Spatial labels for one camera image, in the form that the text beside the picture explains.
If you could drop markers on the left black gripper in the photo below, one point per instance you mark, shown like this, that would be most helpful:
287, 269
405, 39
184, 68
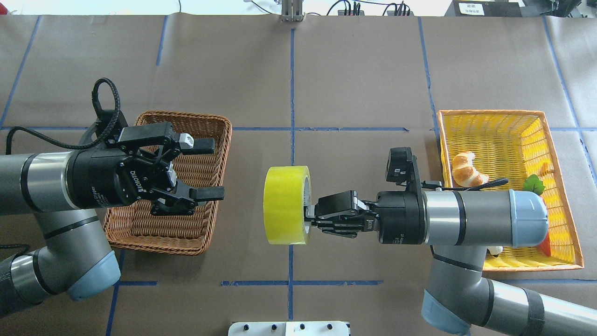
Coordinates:
95, 179

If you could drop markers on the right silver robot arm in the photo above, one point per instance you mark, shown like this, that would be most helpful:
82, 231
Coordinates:
459, 226

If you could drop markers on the yellow packing tape roll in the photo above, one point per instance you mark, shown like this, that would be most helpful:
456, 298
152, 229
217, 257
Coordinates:
286, 194

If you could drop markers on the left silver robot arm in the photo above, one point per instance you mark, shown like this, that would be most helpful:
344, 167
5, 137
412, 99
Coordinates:
62, 190

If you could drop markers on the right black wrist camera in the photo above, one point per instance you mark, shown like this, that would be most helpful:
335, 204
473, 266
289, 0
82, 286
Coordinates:
401, 167

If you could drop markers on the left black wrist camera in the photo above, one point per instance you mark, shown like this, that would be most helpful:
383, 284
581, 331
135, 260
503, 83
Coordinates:
109, 123

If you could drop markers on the yellow plastic woven basket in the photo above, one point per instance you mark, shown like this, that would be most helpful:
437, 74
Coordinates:
515, 144

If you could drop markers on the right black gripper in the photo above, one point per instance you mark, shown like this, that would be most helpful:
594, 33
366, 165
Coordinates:
400, 218

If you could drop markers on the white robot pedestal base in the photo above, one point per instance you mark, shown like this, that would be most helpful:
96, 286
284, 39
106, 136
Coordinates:
290, 328

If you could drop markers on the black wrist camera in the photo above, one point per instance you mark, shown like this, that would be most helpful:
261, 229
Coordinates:
109, 123
401, 167

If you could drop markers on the black orange power strip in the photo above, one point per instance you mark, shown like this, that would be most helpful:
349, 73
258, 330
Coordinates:
375, 8

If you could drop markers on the aluminium frame post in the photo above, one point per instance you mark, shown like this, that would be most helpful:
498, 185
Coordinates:
291, 10

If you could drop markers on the toy croissant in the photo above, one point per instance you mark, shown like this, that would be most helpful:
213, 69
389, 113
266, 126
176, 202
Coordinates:
464, 172

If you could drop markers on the black box with label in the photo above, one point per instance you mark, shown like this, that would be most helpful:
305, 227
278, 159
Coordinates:
485, 8

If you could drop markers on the brown wicker basket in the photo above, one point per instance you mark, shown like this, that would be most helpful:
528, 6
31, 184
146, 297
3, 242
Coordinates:
135, 228

